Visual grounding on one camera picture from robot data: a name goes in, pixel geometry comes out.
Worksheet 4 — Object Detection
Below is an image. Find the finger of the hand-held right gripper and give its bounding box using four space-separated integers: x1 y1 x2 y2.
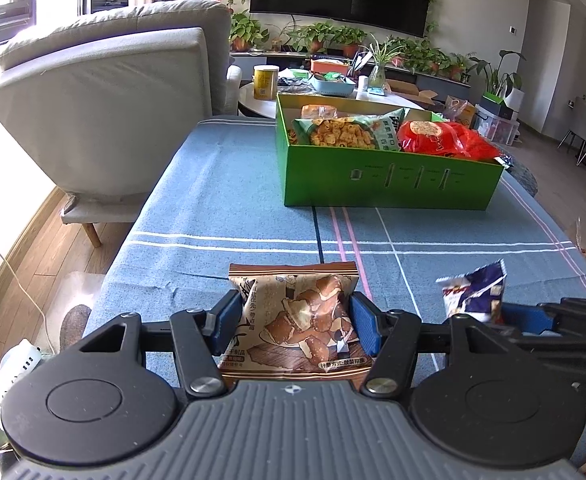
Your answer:
502 297 586 336
512 332 586 386

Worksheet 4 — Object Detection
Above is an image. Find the white cable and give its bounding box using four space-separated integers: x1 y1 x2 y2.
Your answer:
0 205 58 356

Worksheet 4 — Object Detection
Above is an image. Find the glass vase with plant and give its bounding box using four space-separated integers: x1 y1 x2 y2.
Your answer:
360 40 404 88

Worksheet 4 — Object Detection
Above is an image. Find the packaged bread loaf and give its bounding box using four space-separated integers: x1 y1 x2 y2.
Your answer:
301 104 342 122

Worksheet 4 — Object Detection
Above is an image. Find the green cardboard box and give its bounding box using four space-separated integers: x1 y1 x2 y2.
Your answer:
275 92 504 211

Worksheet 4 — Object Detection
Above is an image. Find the red translucent snack bag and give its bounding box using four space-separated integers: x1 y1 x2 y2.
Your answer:
397 120 502 162

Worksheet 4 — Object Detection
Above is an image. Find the blue basket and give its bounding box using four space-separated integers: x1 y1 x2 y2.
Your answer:
310 76 356 98

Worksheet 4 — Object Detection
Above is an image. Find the green and black box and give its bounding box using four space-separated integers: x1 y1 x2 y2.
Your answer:
480 91 514 120

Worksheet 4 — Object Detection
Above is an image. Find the blue and white snack packet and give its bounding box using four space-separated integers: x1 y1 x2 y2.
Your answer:
435 259 508 323

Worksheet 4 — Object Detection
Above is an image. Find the dining chair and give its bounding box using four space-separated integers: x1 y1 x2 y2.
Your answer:
558 95 586 181

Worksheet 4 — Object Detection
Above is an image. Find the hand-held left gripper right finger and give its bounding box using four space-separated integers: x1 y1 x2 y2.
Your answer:
349 291 511 398

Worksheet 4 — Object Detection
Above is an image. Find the clear storage box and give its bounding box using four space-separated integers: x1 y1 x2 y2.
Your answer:
475 105 521 146

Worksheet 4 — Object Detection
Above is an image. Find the large leafy plant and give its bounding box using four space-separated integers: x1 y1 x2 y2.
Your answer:
468 50 526 98

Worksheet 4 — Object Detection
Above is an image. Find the yellow can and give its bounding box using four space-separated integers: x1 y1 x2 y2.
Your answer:
253 65 280 101

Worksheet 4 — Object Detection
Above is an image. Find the blue striped tablecloth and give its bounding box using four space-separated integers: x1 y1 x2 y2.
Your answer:
80 115 586 396

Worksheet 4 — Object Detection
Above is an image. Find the orange box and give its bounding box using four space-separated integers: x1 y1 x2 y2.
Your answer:
311 59 350 75

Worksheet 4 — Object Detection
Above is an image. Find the open cardboard box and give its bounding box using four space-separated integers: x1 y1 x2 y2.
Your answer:
388 80 441 108

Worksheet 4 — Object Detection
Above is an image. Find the potted green plant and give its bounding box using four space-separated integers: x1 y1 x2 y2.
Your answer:
333 25 368 58
398 37 474 81
288 22 334 54
230 10 270 52

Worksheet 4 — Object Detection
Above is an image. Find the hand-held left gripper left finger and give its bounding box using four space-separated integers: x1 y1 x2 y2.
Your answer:
78 289 244 398

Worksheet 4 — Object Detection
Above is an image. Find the grey sofa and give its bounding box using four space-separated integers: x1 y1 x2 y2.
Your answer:
0 0 244 248

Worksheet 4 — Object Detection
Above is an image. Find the white power strip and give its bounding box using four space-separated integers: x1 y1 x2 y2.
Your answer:
0 339 44 436

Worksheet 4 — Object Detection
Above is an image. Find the brown snack packet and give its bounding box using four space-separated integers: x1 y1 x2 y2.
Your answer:
219 262 376 391

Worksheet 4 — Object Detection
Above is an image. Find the grey slipper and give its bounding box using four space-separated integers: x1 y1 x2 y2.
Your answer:
60 305 92 353

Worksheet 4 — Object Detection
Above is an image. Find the dark round marble table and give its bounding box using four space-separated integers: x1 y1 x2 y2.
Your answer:
503 157 538 196

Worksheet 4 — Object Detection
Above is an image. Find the green snack packet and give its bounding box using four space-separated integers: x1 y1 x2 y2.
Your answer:
292 108 408 152

